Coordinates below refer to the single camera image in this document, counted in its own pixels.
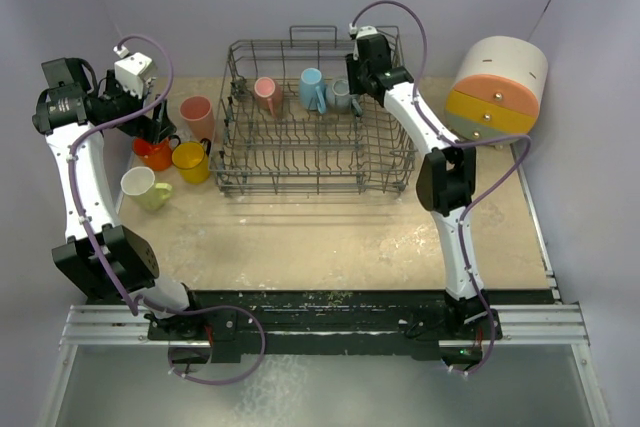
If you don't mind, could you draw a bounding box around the orange mug black handle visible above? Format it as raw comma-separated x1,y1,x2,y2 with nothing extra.
131,134,182,172

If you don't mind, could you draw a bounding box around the tall pink tumbler cup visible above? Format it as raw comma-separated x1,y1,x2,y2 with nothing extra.
179,96,215,141

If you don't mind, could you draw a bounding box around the yellow mug black handle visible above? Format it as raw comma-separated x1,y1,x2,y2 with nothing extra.
172,139,211,185

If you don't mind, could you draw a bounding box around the light green faceted mug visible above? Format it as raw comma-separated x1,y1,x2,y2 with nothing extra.
120,166,173,212

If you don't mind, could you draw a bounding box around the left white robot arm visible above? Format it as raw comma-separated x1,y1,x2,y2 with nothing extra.
32,52,206,339

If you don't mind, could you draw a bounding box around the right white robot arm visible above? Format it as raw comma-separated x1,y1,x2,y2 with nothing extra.
346,26,497,338

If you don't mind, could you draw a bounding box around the grey mug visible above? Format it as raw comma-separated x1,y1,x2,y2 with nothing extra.
326,78,363,117

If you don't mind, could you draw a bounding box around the light blue mug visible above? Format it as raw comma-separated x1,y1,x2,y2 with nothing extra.
298,68,327,115

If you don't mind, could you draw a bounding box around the small pink mug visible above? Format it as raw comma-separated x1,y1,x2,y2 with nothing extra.
253,77,283,119

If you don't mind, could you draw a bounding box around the round pastel drawer cabinet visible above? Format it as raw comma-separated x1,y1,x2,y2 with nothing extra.
444,36,548,141

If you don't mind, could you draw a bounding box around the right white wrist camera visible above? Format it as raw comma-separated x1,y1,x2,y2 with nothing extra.
348,23,378,40

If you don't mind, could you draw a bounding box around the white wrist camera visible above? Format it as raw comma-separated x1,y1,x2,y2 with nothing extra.
348,23,378,40
113,46,157,100

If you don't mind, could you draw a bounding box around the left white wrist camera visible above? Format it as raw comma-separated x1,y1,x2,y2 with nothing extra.
113,46,157,100

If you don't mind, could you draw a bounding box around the grey wire dish rack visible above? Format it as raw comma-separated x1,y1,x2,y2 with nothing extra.
209,26,416,195

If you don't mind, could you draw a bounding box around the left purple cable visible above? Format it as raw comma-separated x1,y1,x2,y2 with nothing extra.
67,34,269,387

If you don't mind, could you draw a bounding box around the purple cable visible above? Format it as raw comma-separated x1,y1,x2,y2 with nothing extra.
349,0,532,378
67,34,269,387

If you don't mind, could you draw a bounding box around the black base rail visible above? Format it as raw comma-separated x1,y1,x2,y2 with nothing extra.
84,289,559,366

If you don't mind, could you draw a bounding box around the aluminium frame rail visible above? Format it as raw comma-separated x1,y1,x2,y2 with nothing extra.
61,304,590,345

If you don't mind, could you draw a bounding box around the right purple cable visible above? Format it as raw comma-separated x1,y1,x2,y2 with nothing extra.
349,0,532,378

